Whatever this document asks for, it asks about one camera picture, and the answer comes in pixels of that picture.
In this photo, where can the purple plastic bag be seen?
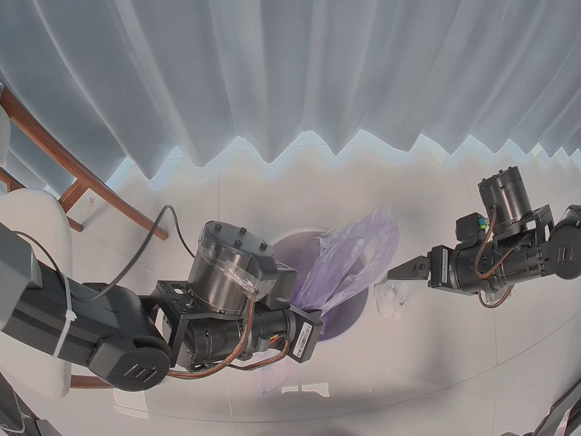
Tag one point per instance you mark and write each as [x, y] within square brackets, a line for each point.
[358, 252]

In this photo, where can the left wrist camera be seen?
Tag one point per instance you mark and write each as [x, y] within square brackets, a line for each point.
[281, 284]

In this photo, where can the wooden chair with white cushions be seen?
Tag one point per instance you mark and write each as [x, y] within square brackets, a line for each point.
[27, 207]

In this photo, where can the white curtain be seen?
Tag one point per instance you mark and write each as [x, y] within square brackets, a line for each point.
[290, 61]

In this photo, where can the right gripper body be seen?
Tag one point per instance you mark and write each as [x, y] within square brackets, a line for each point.
[460, 270]

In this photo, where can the white trash bin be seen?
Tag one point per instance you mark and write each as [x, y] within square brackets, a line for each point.
[297, 231]

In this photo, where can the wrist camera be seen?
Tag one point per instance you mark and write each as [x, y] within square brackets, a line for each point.
[281, 284]
[470, 230]

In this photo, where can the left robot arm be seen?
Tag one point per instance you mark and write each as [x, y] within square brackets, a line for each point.
[113, 316]

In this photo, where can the clear crumpled wrapper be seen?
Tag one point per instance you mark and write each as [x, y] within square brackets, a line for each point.
[391, 300]

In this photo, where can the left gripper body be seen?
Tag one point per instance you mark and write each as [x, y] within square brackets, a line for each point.
[272, 325]

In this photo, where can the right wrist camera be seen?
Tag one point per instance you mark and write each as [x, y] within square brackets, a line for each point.
[470, 230]

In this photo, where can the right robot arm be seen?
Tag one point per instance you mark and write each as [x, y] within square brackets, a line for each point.
[508, 198]

